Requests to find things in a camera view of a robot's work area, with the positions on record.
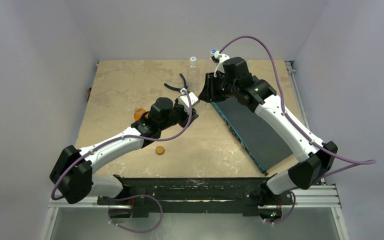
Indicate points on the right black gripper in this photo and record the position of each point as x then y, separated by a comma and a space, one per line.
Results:
210, 87

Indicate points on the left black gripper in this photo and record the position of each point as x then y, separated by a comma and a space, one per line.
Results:
186, 116

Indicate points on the orange bottle cap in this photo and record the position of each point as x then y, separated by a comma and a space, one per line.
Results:
159, 150

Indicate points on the clear plastic bottle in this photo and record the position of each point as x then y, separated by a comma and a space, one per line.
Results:
215, 57

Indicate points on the orange juice bottle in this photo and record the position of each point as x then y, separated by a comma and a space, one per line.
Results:
138, 113

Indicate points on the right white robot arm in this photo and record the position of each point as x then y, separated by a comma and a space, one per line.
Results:
315, 157

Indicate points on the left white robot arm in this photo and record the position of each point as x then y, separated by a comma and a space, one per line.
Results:
73, 175

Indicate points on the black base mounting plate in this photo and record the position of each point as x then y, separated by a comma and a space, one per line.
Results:
208, 195

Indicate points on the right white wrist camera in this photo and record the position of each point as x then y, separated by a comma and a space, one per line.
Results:
219, 69

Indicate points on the dark network switch box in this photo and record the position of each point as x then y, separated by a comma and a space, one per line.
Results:
259, 140

